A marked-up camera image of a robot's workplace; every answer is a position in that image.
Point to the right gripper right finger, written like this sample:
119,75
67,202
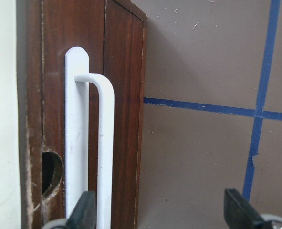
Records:
239,214

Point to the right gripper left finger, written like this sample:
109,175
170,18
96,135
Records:
83,215

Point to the white drawer handle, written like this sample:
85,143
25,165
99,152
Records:
77,81

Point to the brown wooden drawer box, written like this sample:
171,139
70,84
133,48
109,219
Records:
113,33

